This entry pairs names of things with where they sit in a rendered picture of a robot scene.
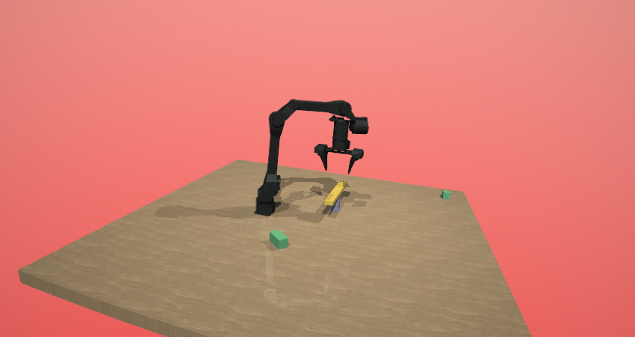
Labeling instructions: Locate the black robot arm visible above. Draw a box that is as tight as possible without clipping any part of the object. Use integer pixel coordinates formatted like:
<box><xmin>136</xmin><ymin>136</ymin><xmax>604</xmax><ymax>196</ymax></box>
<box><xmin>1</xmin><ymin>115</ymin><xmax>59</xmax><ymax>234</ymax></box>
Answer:
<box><xmin>255</xmin><ymin>99</ymin><xmax>369</xmax><ymax>216</ymax></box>

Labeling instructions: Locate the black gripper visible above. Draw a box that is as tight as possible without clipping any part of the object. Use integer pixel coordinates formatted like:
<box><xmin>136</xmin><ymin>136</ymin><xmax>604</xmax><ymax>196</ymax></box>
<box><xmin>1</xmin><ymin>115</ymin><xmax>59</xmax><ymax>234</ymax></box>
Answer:
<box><xmin>314</xmin><ymin>133</ymin><xmax>364</xmax><ymax>174</ymax></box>

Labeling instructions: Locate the yellow bar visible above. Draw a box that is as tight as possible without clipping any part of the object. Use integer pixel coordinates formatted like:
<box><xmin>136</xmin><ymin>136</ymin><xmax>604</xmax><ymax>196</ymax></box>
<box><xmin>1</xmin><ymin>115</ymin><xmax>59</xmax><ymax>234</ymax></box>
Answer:
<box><xmin>324</xmin><ymin>181</ymin><xmax>347</xmax><ymax>206</ymax></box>

